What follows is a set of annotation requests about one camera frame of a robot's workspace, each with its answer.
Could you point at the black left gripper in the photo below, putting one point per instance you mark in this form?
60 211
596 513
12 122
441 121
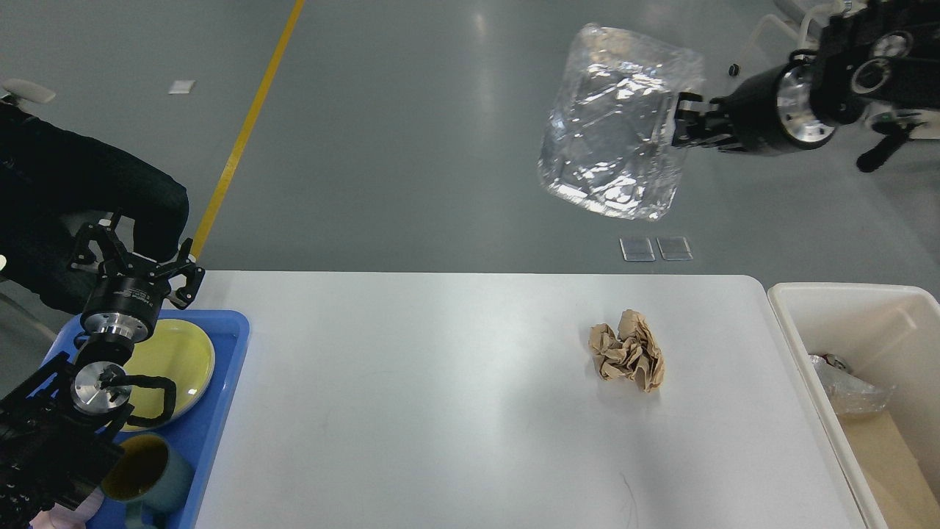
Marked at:
126 306

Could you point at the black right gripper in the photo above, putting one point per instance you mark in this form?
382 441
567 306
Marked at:
768 114

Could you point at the foil tray front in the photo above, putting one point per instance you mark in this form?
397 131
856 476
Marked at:
607 144

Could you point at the yellow plastic plate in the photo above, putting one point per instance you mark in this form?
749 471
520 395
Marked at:
181 351

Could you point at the brown paper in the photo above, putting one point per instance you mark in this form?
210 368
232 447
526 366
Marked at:
630 351

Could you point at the pink mug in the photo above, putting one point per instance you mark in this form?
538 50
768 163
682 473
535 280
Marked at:
61 517

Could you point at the foil sheet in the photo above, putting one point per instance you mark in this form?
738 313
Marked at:
847 394

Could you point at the brown paper bag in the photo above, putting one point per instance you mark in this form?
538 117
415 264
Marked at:
892 473

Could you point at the crushed red can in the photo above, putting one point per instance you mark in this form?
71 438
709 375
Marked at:
837 362

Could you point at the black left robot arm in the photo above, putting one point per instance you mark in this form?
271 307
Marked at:
58 427

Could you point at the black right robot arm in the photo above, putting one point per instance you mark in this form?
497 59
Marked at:
877 64

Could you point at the white office chair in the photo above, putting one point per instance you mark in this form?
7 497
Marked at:
800 15

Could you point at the person in black clothes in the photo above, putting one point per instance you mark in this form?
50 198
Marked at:
49 173

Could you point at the floor socket plate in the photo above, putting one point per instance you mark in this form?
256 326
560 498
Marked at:
675 249
637 249

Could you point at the blue plastic tray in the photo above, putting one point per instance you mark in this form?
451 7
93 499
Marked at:
197 434

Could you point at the teal mug yellow inside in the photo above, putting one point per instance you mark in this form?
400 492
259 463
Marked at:
151 479

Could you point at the beige plastic bin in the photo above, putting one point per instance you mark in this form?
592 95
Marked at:
889 336

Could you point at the yellow floor tape line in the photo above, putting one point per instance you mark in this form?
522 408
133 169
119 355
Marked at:
223 183

